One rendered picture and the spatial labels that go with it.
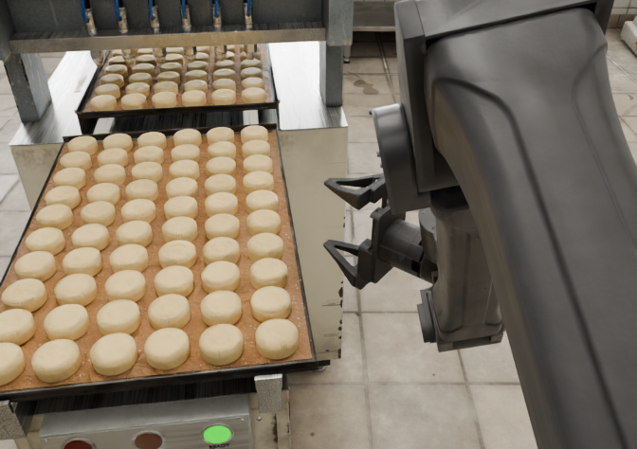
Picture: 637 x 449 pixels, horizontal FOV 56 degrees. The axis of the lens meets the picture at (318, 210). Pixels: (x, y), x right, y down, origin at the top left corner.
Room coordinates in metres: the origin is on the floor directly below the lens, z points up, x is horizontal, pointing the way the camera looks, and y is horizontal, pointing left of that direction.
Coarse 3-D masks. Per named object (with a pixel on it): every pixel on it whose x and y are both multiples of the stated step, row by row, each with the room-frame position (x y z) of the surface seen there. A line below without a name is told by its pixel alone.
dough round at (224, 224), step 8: (216, 216) 0.72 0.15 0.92; (224, 216) 0.72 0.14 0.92; (232, 216) 0.72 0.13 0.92; (208, 224) 0.70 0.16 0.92; (216, 224) 0.70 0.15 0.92; (224, 224) 0.70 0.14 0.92; (232, 224) 0.70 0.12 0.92; (208, 232) 0.69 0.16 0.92; (216, 232) 0.69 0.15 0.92; (224, 232) 0.69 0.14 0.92; (232, 232) 0.69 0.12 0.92
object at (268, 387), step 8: (248, 112) 1.13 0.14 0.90; (256, 112) 1.13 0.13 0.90; (248, 120) 1.09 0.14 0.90; (256, 120) 1.09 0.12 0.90; (256, 376) 0.44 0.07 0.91; (264, 376) 0.44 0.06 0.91; (272, 376) 0.44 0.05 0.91; (280, 376) 0.44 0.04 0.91; (256, 384) 0.43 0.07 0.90; (264, 384) 0.44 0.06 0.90; (272, 384) 0.44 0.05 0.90; (280, 384) 0.44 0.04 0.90; (264, 392) 0.44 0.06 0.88; (272, 392) 0.44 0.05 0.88; (280, 392) 0.44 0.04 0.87; (264, 400) 0.44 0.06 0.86; (272, 400) 0.44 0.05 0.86; (280, 400) 0.44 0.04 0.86; (264, 408) 0.44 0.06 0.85; (272, 408) 0.44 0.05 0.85; (280, 408) 0.44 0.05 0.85
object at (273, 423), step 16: (192, 384) 0.48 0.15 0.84; (208, 384) 0.48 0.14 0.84; (224, 384) 0.48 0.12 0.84; (240, 384) 0.48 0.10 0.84; (48, 400) 0.46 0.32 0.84; (64, 400) 0.46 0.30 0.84; (80, 400) 0.46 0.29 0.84; (96, 400) 0.46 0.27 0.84; (112, 400) 0.46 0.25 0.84; (128, 400) 0.46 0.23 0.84; (144, 400) 0.46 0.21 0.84; (160, 400) 0.46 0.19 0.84; (176, 400) 0.46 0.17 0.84; (256, 400) 0.47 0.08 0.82; (288, 400) 0.49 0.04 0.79; (256, 416) 0.47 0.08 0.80; (272, 416) 0.47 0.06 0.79; (288, 416) 0.48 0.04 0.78; (32, 432) 0.44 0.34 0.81; (256, 432) 0.47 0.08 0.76; (272, 432) 0.47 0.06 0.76; (288, 432) 0.48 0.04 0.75; (32, 448) 0.44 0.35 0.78; (256, 448) 0.47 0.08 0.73; (272, 448) 0.47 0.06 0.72; (288, 448) 0.48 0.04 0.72
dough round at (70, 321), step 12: (60, 312) 0.52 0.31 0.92; (72, 312) 0.52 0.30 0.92; (84, 312) 0.53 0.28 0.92; (48, 324) 0.50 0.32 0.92; (60, 324) 0.50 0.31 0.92; (72, 324) 0.50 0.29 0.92; (84, 324) 0.51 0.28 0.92; (48, 336) 0.50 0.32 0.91; (60, 336) 0.49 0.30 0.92; (72, 336) 0.49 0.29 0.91
